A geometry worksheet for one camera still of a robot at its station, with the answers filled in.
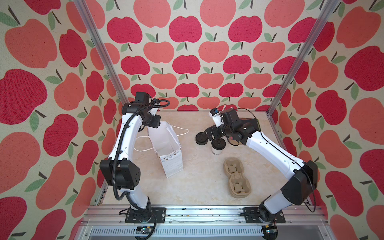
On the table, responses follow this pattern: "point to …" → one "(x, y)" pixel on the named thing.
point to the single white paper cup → (216, 152)
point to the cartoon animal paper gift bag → (165, 140)
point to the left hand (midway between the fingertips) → (158, 122)
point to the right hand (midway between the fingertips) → (215, 127)
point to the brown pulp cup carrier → (239, 185)
